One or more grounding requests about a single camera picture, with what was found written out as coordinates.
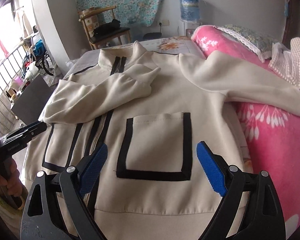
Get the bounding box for cream jacket with black trim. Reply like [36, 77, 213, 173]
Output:
[24, 42, 300, 239]

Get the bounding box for left forearm fluffy sleeve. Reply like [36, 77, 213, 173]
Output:
[0, 185, 28, 239]

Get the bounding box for black clothes on chair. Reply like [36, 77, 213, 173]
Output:
[94, 19, 121, 37]

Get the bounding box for person's left hand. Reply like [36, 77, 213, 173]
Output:
[0, 157, 24, 197]

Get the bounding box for dark grey board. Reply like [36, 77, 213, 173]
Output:
[11, 74, 52, 125]

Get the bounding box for metal balcony railing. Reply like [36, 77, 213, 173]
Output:
[0, 44, 26, 135]

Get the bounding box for pink floral blanket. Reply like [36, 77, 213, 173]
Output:
[191, 25, 300, 236]

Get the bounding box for wooden chair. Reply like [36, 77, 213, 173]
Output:
[78, 5, 131, 50]

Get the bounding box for pink checked cloth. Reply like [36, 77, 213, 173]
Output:
[268, 37, 300, 89]

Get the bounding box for floral pillow with lace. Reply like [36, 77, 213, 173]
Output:
[215, 24, 278, 63]

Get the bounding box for blue water dispenser bottle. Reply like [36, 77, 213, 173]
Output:
[179, 0, 200, 22]

